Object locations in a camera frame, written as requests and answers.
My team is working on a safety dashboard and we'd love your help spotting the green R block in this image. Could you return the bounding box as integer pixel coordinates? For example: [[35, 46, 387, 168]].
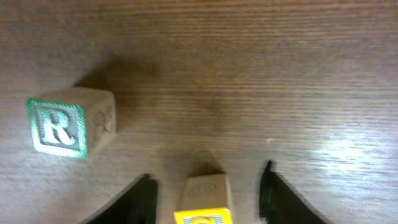
[[26, 87, 116, 159]]

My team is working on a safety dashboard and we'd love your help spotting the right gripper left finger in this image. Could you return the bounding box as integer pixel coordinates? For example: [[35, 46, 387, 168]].
[[82, 174, 158, 224]]

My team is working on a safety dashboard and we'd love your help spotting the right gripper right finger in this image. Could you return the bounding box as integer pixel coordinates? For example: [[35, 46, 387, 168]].
[[258, 160, 331, 224]]

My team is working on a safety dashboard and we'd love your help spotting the yellow S block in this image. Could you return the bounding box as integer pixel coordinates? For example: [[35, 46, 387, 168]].
[[174, 174, 233, 224]]

